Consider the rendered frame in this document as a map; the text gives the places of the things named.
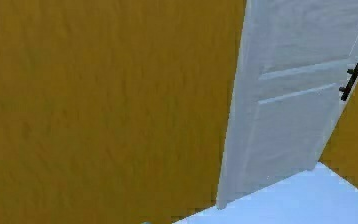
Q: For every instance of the white room door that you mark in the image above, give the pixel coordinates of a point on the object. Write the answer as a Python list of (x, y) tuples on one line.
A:
[(287, 126)]

